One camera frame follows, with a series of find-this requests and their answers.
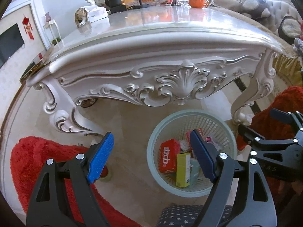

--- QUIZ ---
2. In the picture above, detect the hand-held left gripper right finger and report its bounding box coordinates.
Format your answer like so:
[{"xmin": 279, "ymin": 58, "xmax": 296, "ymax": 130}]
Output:
[{"xmin": 189, "ymin": 129, "xmax": 278, "ymax": 227}]

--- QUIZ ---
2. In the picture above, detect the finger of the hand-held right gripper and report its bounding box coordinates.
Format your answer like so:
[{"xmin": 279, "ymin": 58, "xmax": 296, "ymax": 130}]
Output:
[
  {"xmin": 237, "ymin": 124, "xmax": 299, "ymax": 156},
  {"xmin": 269, "ymin": 107, "xmax": 303, "ymax": 130}
]

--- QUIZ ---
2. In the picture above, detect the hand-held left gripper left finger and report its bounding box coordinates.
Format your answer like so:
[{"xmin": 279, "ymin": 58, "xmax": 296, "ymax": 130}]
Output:
[{"xmin": 26, "ymin": 132, "xmax": 114, "ymax": 227}]

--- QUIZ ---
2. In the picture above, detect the white printed wrapper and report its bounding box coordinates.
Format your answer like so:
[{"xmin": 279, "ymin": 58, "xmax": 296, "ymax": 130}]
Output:
[{"xmin": 180, "ymin": 140, "xmax": 193, "ymax": 152}]

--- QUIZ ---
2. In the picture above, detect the yellow white long box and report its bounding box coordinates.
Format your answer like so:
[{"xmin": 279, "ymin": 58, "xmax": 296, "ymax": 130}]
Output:
[{"xmin": 176, "ymin": 152, "xmax": 192, "ymax": 188}]

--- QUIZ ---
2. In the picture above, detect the red rectangular box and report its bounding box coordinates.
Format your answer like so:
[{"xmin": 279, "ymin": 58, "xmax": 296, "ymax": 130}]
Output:
[{"xmin": 159, "ymin": 139, "xmax": 181, "ymax": 173}]

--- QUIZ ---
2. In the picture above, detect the pale green plastic waste basket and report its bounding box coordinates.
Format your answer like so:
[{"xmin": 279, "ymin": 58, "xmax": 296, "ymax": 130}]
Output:
[{"xmin": 147, "ymin": 110, "xmax": 238, "ymax": 197}]

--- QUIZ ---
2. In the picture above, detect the beige covered sofa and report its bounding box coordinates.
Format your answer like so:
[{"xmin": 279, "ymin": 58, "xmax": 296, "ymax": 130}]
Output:
[{"xmin": 209, "ymin": 0, "xmax": 303, "ymax": 86}]

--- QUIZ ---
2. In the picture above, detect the dark star-print stool cushion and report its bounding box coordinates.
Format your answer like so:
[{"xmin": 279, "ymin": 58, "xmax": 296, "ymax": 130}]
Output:
[{"xmin": 157, "ymin": 204, "xmax": 234, "ymax": 227}]

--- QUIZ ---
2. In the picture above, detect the grey knit cloth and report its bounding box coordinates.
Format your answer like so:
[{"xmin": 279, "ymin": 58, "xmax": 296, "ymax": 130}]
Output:
[{"xmin": 293, "ymin": 37, "xmax": 303, "ymax": 55}]

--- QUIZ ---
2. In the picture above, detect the brown cream round-print cushion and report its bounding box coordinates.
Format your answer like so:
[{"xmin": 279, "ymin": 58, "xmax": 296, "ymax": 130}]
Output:
[
  {"xmin": 240, "ymin": 0, "xmax": 272, "ymax": 21},
  {"xmin": 277, "ymin": 16, "xmax": 303, "ymax": 44}
]

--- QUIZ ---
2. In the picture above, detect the ornate white coffee table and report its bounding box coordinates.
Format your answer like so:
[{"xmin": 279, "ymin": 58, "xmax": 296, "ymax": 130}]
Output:
[{"xmin": 25, "ymin": 5, "xmax": 284, "ymax": 138}]

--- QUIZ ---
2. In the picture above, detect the small white side table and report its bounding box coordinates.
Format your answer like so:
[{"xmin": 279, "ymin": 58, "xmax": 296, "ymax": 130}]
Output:
[{"xmin": 43, "ymin": 20, "xmax": 62, "ymax": 46}]

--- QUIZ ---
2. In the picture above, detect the white tissue pack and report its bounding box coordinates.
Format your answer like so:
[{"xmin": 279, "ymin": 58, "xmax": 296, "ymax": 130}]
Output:
[{"xmin": 87, "ymin": 7, "xmax": 109, "ymax": 23}]

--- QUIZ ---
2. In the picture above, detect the orange mug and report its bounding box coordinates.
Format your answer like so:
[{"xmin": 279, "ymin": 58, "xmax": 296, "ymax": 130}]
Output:
[{"xmin": 188, "ymin": 0, "xmax": 211, "ymax": 8}]

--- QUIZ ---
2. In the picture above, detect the flat black box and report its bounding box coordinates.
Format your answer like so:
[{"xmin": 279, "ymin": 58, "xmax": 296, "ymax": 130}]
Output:
[{"xmin": 110, "ymin": 4, "xmax": 127, "ymax": 14}]

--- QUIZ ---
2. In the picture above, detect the black wall television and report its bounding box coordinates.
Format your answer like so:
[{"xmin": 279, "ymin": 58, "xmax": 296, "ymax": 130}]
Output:
[{"xmin": 0, "ymin": 23, "xmax": 25, "ymax": 68}]

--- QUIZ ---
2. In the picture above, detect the red knot wall decoration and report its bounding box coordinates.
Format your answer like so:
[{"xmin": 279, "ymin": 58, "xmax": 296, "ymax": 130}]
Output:
[{"xmin": 22, "ymin": 16, "xmax": 34, "ymax": 40}]

